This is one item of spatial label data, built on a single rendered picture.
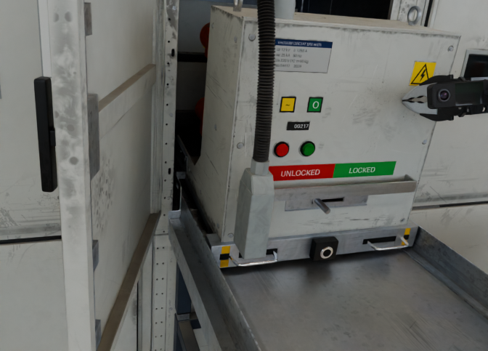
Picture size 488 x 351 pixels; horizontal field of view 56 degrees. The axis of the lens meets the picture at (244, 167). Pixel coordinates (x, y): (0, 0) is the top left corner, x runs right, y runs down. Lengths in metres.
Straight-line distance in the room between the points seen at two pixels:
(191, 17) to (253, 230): 1.06
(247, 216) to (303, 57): 0.32
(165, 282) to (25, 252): 0.38
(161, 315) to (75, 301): 0.81
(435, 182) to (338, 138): 0.66
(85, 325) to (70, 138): 0.25
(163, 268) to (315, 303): 0.51
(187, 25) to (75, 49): 1.26
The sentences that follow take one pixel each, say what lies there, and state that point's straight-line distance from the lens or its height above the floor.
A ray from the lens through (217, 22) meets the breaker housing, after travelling 1.00.
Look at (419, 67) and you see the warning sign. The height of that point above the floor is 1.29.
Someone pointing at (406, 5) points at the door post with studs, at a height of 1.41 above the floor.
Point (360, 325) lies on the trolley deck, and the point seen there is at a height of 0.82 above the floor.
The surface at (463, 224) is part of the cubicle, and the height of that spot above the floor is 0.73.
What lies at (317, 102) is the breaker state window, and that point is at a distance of 0.94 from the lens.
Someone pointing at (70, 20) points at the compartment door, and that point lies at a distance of 0.51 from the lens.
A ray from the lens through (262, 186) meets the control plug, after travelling 0.84.
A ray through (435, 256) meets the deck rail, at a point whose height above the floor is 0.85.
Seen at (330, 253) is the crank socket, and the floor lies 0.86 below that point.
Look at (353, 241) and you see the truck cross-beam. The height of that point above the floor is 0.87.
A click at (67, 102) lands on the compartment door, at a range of 0.53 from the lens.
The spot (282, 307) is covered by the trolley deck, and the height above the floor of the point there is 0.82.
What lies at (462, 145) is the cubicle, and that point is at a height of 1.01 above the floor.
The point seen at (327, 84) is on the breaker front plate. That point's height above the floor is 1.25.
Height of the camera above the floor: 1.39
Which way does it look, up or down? 20 degrees down
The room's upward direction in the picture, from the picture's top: 5 degrees clockwise
